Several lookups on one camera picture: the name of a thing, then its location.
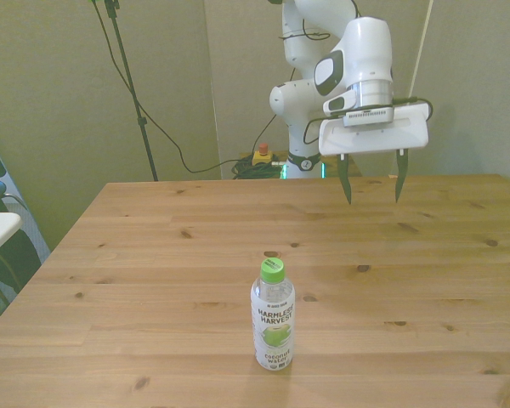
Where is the coiled dark cable bundle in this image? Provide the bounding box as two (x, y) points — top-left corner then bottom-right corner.
(230, 156), (286, 180)

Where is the coconut water bottle green cap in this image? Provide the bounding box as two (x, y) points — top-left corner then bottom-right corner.
(250, 257), (297, 371)

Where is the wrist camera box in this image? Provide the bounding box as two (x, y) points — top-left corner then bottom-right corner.
(343, 106), (395, 128)

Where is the yellow emergency stop box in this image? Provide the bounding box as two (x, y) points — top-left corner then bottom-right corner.
(252, 143), (278, 167)

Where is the grey emergency stop cable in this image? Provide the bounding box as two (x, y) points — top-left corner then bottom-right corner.
(254, 113), (278, 148)

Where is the black tripod camera cable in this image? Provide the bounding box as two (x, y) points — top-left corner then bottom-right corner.
(91, 0), (243, 174)

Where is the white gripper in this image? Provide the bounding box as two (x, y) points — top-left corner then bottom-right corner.
(318, 104), (430, 207)

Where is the thin black tripod pole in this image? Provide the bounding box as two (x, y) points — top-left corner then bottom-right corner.
(104, 0), (160, 182)

